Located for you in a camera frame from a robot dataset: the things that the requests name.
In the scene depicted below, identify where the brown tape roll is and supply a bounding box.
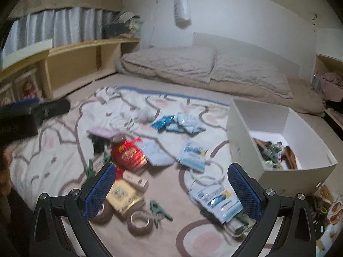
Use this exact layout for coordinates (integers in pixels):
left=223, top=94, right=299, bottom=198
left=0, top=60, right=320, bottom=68
left=127, top=210, right=153, bottom=236
left=90, top=200, right=113, bottom=225

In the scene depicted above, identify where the brown tape roll front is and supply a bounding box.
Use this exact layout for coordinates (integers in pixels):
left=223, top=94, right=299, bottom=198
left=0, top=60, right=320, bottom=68
left=127, top=210, right=153, bottom=236

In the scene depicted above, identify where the white small medicine box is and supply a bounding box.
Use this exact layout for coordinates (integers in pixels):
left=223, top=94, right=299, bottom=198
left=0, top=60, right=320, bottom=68
left=123, top=170, right=149, bottom=193

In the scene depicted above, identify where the green clothes peg right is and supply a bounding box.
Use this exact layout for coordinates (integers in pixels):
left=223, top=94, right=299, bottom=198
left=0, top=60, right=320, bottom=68
left=200, top=208, right=255, bottom=238

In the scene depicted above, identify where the green clothes peg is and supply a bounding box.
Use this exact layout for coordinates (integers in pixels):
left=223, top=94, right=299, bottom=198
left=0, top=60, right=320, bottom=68
left=200, top=208, right=255, bottom=238
left=149, top=200, right=173, bottom=228
left=81, top=158, right=95, bottom=186

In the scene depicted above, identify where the wooden bedside shelf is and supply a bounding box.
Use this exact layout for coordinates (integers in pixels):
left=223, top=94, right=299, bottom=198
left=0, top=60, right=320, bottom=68
left=1, top=37, right=140, bottom=99

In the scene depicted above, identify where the brown leather case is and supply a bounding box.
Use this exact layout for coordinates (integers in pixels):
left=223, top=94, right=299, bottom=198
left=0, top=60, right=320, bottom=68
left=284, top=146, right=298, bottom=169

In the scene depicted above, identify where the green clothes peg left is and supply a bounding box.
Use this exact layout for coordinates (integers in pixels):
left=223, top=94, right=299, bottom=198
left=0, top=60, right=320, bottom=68
left=81, top=158, right=95, bottom=186

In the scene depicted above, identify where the pink sticky note pad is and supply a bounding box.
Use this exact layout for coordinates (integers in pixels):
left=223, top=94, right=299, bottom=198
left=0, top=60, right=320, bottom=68
left=86, top=127, right=120, bottom=139

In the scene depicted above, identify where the gold qr code packet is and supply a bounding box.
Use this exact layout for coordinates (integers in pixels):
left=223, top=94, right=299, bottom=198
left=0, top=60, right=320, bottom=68
left=106, top=179, right=145, bottom=218

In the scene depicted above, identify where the blue white wipes pack near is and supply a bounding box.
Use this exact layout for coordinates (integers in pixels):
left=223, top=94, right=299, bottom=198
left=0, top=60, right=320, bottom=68
left=188, top=184, right=243, bottom=224

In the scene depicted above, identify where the blue white wipes pack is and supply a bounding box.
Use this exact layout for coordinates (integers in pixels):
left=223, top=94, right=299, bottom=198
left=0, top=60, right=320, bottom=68
left=188, top=184, right=243, bottom=224
left=176, top=140, right=208, bottom=173

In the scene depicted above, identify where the white cardboard storage box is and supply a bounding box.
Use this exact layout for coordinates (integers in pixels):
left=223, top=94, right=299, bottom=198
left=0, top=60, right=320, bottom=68
left=227, top=99, right=337, bottom=197

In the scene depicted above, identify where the grey window curtain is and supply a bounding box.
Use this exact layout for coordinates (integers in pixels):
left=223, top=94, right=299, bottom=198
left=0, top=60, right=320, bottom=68
left=2, top=7, right=116, bottom=56

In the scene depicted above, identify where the green clothes peg front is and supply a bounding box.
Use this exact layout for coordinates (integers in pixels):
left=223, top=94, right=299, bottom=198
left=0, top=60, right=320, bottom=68
left=149, top=200, right=173, bottom=228

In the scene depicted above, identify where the red cigarette box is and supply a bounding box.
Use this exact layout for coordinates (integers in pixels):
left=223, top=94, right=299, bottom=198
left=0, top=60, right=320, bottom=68
left=111, top=138, right=148, bottom=175

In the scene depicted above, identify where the white crumpled tissue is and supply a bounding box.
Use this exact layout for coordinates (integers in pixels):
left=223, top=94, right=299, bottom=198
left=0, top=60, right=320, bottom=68
left=134, top=107, right=155, bottom=124

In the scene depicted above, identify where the patterned white pink blanket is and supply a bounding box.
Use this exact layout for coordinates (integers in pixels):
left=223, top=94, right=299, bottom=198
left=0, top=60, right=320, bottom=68
left=8, top=86, right=317, bottom=257

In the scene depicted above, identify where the blue white wipes pack middle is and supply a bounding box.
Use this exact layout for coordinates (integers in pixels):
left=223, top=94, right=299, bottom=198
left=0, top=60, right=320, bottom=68
left=176, top=140, right=208, bottom=173

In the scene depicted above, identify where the white paper sachet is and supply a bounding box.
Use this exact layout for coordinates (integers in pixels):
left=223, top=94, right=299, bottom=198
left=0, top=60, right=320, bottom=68
left=136, top=141, right=175, bottom=166

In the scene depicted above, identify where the dark bag on shelf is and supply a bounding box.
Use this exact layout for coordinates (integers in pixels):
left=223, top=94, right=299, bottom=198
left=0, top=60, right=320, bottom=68
left=102, top=10, right=143, bottom=38

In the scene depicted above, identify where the clothes pile on shelf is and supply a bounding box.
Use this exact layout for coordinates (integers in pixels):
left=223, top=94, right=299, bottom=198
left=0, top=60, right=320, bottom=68
left=312, top=73, right=343, bottom=102

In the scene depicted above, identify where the blue snack packets pile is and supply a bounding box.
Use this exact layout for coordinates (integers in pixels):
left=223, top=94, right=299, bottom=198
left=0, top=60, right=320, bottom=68
left=150, top=113, right=206, bottom=135

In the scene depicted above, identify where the grey quilted pillow left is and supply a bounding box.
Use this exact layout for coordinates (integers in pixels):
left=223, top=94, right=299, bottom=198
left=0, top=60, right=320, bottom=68
left=122, top=46, right=216, bottom=84

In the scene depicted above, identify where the grey quilted pillow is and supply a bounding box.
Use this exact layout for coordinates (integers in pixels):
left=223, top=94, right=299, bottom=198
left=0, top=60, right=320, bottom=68
left=122, top=46, right=216, bottom=84
left=211, top=49, right=293, bottom=99

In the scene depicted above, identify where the grey quilted pillow right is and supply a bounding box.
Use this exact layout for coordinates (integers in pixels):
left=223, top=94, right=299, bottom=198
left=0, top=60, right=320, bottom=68
left=211, top=49, right=293, bottom=99

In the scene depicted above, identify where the white coiled cable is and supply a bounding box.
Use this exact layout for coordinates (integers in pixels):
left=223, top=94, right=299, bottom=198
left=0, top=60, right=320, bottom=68
left=187, top=159, right=226, bottom=190

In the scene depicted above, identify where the white hanging wall pouch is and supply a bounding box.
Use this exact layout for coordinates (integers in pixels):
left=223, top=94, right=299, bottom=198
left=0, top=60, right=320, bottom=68
left=174, top=0, right=191, bottom=28

